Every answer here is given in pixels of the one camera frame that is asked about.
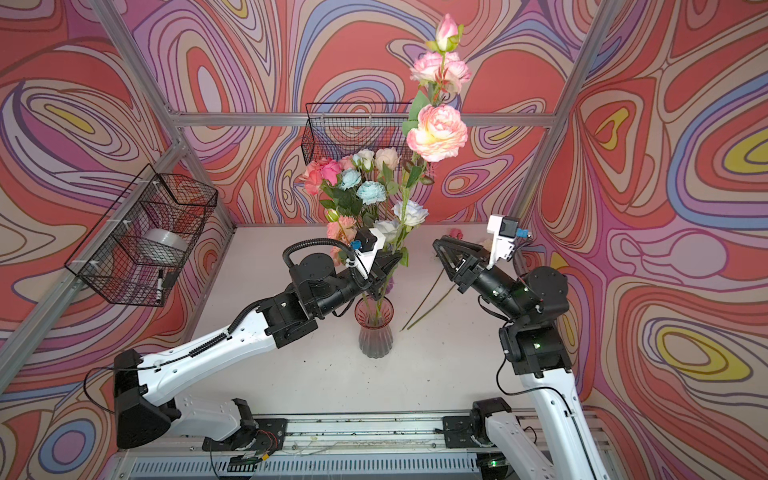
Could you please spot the white blue rose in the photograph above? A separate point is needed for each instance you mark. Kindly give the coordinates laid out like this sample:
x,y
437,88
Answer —
x,y
409,216

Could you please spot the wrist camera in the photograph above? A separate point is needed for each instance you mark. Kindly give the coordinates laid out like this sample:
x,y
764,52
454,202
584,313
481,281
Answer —
x,y
507,238
365,247

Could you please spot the black marker pen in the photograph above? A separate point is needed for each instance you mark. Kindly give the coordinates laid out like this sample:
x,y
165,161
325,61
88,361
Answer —
x,y
159,291

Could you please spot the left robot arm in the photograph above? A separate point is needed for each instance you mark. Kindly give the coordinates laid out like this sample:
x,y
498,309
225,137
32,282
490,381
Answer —
x,y
326,276

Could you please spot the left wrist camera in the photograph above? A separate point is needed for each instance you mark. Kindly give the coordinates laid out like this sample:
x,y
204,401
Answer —
x,y
365,247

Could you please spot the cream white rose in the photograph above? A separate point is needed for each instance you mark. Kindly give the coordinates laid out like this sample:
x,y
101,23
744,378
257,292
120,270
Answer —
x,y
386,162

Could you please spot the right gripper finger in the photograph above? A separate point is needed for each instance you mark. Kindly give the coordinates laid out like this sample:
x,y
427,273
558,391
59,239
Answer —
x,y
447,242
454,265

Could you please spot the pink peony spray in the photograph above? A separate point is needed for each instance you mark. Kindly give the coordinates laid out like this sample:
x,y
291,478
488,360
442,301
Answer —
x,y
341,228
435,130

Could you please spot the back wire basket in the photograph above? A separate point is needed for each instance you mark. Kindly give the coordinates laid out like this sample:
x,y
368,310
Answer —
x,y
339,129

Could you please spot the magenta rose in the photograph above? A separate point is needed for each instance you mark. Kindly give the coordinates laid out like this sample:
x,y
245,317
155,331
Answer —
x,y
330,171

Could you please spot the large salmon pink rose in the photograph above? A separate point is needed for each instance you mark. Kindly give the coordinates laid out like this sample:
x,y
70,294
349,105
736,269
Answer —
x,y
318,168

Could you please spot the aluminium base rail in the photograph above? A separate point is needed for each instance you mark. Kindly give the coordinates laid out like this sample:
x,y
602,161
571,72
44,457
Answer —
x,y
327,446

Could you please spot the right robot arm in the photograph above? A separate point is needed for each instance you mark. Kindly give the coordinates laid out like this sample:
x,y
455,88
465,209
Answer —
x,y
532,346

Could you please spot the green stemmed rose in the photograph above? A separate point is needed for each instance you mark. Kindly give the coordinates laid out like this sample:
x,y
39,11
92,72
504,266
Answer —
x,y
389,229

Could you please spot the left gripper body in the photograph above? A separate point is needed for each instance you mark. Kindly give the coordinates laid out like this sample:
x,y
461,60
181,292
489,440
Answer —
x,y
374,284

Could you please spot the bunch of artificial flowers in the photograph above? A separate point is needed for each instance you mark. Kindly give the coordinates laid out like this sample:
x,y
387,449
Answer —
x,y
455,233

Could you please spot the silver tape roll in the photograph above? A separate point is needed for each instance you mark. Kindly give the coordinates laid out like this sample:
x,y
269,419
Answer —
x,y
166,238

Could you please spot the red grey glass vase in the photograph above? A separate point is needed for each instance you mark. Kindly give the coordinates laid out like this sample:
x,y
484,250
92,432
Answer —
x,y
375,338

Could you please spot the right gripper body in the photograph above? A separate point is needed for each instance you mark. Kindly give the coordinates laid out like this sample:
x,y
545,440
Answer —
x,y
470,274

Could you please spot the left wire basket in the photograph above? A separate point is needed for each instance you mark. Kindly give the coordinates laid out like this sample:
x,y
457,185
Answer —
x,y
122,267

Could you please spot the light blue flower stem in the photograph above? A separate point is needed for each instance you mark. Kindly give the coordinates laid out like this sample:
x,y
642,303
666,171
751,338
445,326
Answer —
x,y
358,197

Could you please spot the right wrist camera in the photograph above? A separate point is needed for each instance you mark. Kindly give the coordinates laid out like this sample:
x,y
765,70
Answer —
x,y
507,238

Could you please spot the wire basket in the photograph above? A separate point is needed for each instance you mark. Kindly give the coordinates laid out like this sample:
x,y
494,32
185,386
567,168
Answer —
x,y
339,129
122,267

